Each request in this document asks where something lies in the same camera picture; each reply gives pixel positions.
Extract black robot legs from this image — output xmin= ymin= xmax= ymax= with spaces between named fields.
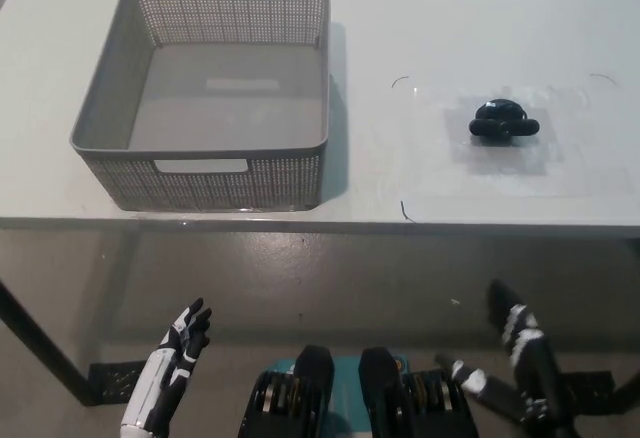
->
xmin=237 ymin=344 xmax=482 ymax=438

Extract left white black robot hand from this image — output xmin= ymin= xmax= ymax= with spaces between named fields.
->
xmin=118 ymin=297 xmax=214 ymax=438

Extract grey perforated plastic basket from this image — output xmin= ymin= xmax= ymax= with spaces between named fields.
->
xmin=68 ymin=0 xmax=332 ymax=212

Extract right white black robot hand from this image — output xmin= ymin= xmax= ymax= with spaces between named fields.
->
xmin=433 ymin=279 xmax=582 ymax=438

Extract black webcam with cable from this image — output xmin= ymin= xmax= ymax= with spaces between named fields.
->
xmin=468 ymin=99 xmax=541 ymax=145

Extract black metal table leg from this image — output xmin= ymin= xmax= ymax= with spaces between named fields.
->
xmin=0 ymin=280 xmax=104 ymax=407

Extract clear tape patch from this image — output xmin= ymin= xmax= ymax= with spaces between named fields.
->
xmin=443 ymin=105 xmax=554 ymax=177

